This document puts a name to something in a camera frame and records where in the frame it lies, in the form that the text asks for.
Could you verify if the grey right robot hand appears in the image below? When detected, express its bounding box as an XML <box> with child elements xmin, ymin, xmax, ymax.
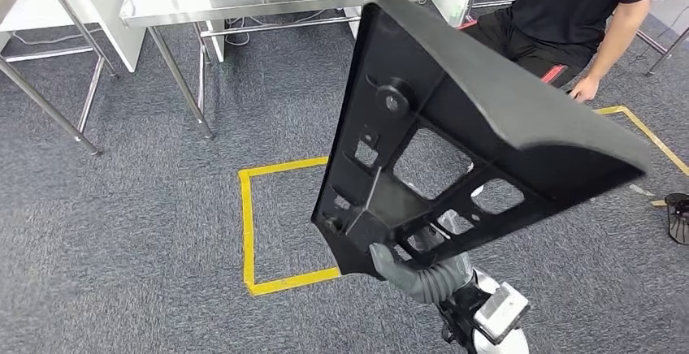
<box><xmin>368</xmin><ymin>209</ymin><xmax>475</xmax><ymax>295</ymax></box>

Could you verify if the person's hand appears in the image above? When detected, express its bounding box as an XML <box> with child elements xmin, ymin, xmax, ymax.
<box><xmin>569</xmin><ymin>74</ymin><xmax>601</xmax><ymax>104</ymax></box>

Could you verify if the black plastic plate bracket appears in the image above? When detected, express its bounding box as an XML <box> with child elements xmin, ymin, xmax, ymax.
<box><xmin>310</xmin><ymin>0</ymin><xmax>652</xmax><ymax>280</ymax></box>

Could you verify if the yellow floor tape line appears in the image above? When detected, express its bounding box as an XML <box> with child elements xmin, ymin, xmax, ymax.
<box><xmin>594</xmin><ymin>105</ymin><xmax>689</xmax><ymax>178</ymax></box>

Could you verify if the person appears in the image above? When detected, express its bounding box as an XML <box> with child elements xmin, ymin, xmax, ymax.
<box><xmin>457</xmin><ymin>0</ymin><xmax>678</xmax><ymax>104</ymax></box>

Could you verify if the yellow floor tape square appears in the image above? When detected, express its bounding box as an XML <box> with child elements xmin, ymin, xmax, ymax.
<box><xmin>237</xmin><ymin>156</ymin><xmax>344</xmax><ymax>297</ymax></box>

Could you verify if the white panel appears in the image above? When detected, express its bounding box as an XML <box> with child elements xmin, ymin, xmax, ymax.
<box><xmin>0</xmin><ymin>0</ymin><xmax>147</xmax><ymax>73</ymax></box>

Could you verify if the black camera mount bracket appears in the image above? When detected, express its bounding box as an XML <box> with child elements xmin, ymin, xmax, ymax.
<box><xmin>436</xmin><ymin>287</ymin><xmax>488</xmax><ymax>354</ymax></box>

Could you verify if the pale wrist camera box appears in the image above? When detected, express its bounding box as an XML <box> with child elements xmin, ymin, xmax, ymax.
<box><xmin>473</xmin><ymin>281</ymin><xmax>531</xmax><ymax>346</ymax></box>

